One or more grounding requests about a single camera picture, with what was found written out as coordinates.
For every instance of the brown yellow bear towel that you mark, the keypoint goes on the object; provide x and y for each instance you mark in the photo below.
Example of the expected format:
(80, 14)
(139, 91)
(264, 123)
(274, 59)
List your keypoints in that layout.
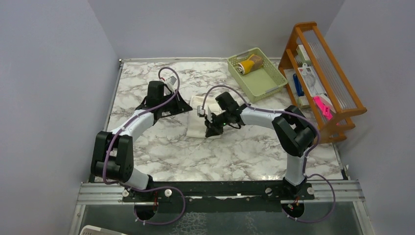
(253, 63)

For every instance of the white bin corner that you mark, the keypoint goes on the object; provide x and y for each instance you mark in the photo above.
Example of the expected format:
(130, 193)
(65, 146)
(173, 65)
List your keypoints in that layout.
(93, 230)

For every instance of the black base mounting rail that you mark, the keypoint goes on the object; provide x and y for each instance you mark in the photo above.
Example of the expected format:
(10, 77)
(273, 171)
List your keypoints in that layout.
(218, 196)

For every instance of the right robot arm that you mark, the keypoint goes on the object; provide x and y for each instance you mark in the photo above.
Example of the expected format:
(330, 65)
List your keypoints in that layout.
(295, 133)

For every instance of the small box on rack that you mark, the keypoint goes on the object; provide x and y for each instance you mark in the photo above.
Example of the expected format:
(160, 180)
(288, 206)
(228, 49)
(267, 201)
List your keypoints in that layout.
(302, 53)

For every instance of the pink item on rack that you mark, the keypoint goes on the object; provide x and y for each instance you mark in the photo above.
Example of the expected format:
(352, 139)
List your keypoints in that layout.
(325, 106)

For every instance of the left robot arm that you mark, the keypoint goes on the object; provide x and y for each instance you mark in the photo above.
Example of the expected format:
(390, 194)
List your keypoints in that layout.
(113, 154)

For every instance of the white packaged item on rack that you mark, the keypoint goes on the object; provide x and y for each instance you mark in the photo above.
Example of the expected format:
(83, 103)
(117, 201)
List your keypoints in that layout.
(311, 80)

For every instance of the blue item on rack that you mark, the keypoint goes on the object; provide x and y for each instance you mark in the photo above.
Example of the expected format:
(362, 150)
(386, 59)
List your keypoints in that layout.
(298, 85)

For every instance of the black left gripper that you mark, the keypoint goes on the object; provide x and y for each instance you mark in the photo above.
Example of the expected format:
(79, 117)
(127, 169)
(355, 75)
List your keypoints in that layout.
(181, 105)

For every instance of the cream white towel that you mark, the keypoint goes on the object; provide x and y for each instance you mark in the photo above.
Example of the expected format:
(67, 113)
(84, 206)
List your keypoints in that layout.
(196, 127)

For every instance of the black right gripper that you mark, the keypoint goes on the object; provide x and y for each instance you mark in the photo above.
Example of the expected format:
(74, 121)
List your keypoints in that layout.
(212, 129)

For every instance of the orange wooden rack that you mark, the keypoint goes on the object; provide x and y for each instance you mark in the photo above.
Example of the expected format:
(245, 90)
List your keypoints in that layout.
(331, 97)

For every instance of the light green plastic basket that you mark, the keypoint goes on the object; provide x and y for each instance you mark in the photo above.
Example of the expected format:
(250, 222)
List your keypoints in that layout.
(261, 83)

